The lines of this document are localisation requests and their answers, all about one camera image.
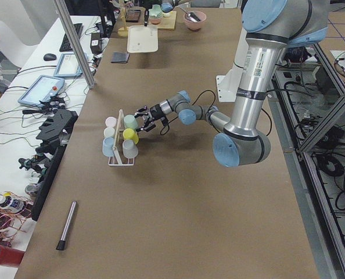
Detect stacked green bowls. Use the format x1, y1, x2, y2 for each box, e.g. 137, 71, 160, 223
149, 5, 163, 24

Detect grey cup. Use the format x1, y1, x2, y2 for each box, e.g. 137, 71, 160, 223
123, 139, 138, 159

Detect far teach pendant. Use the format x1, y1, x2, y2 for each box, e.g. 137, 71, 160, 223
53, 52, 82, 79

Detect black slotted stand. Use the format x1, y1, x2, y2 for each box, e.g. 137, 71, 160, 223
36, 109, 78, 144

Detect green cup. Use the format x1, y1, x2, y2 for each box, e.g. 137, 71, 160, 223
124, 115, 138, 130

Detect wooden cutting board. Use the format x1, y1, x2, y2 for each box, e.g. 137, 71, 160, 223
148, 11, 177, 30

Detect aluminium frame post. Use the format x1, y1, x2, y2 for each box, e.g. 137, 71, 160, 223
53, 0, 95, 89

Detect cream cup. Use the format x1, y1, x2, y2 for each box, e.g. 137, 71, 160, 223
103, 127, 116, 138

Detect white wire cup rack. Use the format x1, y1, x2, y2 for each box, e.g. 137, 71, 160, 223
107, 109, 135, 167

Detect cream rabbit tray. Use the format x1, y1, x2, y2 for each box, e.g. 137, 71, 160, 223
127, 25, 159, 53

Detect grey folded cloth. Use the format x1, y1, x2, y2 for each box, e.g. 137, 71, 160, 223
111, 52, 130, 63

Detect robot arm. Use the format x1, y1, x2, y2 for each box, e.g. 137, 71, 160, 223
134, 1, 330, 167
141, 0, 189, 26

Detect pink bowl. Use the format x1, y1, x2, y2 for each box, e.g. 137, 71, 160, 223
183, 11, 207, 31

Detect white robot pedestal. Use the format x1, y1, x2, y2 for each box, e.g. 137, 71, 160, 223
216, 29, 248, 102

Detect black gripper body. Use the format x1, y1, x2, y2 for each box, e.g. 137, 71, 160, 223
148, 104, 163, 120

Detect red cylinder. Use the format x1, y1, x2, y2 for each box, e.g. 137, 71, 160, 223
0, 246, 25, 267

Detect black computer mouse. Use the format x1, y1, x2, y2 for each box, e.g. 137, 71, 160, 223
43, 53, 57, 62

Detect pink cup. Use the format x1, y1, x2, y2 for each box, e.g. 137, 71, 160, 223
105, 116, 117, 127

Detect near teach pendant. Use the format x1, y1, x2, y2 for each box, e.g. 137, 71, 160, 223
18, 75, 65, 106

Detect black keyboard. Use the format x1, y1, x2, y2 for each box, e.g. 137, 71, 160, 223
59, 23, 84, 52

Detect dark wooden box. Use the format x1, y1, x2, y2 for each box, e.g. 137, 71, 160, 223
125, 10, 141, 23

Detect blue cup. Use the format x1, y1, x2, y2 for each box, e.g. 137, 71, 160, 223
102, 137, 114, 158

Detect teach pendant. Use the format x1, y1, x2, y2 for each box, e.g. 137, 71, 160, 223
53, 52, 82, 79
18, 75, 65, 106

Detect wooden mug tree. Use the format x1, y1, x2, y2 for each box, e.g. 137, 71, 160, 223
109, 0, 134, 37

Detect yellow cup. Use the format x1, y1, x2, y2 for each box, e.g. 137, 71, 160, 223
123, 128, 139, 144

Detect metal scoop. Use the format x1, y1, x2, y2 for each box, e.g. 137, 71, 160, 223
178, 6, 201, 22

